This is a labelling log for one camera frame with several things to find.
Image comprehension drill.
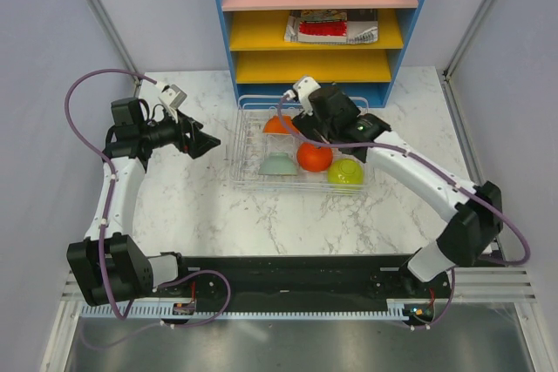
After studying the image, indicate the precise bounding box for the blue shelf unit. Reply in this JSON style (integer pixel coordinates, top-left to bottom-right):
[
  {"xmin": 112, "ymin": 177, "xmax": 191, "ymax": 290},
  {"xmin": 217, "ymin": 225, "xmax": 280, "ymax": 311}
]
[{"xmin": 215, "ymin": 0, "xmax": 425, "ymax": 108}]

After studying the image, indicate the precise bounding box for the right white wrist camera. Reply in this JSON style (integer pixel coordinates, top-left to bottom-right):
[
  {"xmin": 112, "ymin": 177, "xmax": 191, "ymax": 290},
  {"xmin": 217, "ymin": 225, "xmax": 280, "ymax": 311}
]
[{"xmin": 284, "ymin": 76, "xmax": 321, "ymax": 116}]

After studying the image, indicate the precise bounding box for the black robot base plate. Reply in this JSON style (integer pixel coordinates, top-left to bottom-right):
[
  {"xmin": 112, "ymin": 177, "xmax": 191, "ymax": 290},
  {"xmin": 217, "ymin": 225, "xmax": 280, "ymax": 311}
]
[{"xmin": 156, "ymin": 255, "xmax": 448, "ymax": 312}]

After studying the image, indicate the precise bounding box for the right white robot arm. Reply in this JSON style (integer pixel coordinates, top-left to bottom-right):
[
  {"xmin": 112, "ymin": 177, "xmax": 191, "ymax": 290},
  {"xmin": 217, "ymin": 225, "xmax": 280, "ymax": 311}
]
[{"xmin": 282, "ymin": 78, "xmax": 503, "ymax": 297}]

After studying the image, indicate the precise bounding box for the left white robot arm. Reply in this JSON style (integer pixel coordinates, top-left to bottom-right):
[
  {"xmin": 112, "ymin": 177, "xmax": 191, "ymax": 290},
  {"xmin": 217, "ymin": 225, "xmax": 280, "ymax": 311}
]
[{"xmin": 66, "ymin": 98, "xmax": 221, "ymax": 307}]

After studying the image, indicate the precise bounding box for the pale green bowl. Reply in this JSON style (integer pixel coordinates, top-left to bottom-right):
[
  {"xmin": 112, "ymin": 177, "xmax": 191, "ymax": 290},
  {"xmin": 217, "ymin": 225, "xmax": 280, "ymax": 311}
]
[{"xmin": 258, "ymin": 152, "xmax": 298, "ymax": 176}]

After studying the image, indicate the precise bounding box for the purple cable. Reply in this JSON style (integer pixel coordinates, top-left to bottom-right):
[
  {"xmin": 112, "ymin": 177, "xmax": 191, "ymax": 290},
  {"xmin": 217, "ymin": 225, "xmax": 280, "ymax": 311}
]
[
  {"xmin": 277, "ymin": 91, "xmax": 532, "ymax": 332},
  {"xmin": 64, "ymin": 68, "xmax": 232, "ymax": 349}
]

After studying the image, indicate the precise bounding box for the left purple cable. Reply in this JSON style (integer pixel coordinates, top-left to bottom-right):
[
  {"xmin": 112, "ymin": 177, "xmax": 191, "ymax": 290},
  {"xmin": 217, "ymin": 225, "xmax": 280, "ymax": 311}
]
[{"xmin": 64, "ymin": 68, "xmax": 232, "ymax": 349}]

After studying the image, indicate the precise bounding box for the white slotted cable duct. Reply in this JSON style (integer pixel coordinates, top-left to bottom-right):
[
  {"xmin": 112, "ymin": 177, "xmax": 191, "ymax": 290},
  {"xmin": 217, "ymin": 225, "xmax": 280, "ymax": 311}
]
[{"xmin": 80, "ymin": 300, "xmax": 413, "ymax": 321}]

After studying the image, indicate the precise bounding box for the lime green bowl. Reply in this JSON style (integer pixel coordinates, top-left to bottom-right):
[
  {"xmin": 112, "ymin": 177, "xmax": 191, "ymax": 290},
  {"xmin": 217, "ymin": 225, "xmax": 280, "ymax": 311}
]
[{"xmin": 327, "ymin": 159, "xmax": 364, "ymax": 186}]

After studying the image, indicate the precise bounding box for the aluminium frame rail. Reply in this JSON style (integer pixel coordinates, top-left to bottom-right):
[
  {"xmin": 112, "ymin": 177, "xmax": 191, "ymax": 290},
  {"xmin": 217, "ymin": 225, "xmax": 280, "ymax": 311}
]
[{"xmin": 61, "ymin": 267, "xmax": 536, "ymax": 303}]

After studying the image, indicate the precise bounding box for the spiral notebook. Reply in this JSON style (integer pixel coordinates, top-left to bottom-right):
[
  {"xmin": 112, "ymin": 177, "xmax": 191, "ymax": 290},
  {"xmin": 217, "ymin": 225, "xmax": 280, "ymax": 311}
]
[{"xmin": 347, "ymin": 9, "xmax": 378, "ymax": 44}]

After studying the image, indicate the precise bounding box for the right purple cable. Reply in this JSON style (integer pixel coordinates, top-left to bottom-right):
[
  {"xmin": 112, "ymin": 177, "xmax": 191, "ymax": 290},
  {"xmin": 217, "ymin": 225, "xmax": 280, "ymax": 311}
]
[{"xmin": 277, "ymin": 91, "xmax": 532, "ymax": 332}]

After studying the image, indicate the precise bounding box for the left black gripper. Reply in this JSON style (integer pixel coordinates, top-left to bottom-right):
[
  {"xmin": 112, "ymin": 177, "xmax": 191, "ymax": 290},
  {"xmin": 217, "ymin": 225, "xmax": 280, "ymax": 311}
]
[{"xmin": 139, "ymin": 105, "xmax": 220, "ymax": 159}]

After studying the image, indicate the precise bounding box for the orange bowl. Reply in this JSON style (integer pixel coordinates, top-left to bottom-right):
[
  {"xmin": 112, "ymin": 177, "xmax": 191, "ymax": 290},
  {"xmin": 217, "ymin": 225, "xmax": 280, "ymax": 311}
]
[
  {"xmin": 262, "ymin": 116, "xmax": 298, "ymax": 135},
  {"xmin": 296, "ymin": 143, "xmax": 333, "ymax": 172}
]

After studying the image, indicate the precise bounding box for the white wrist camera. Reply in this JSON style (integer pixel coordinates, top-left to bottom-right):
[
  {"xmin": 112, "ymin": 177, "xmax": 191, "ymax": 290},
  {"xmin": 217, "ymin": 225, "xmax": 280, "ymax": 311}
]
[
  {"xmin": 284, "ymin": 76, "xmax": 321, "ymax": 116},
  {"xmin": 155, "ymin": 81, "xmax": 187, "ymax": 124}
]

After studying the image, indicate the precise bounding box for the red cover magazine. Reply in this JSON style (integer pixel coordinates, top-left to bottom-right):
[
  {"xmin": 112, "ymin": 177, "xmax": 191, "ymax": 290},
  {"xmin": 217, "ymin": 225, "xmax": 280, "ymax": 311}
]
[{"xmin": 284, "ymin": 9, "xmax": 347, "ymax": 44}]

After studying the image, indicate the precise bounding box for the clear wire dish rack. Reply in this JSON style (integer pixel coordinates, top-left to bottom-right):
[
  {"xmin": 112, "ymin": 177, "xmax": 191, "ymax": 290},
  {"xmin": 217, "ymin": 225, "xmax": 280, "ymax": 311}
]
[{"xmin": 230, "ymin": 95, "xmax": 373, "ymax": 194}]

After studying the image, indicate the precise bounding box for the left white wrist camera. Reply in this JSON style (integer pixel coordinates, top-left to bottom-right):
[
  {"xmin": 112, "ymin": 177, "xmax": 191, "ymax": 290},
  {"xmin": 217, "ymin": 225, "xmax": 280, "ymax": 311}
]
[{"xmin": 155, "ymin": 81, "xmax": 187, "ymax": 124}]

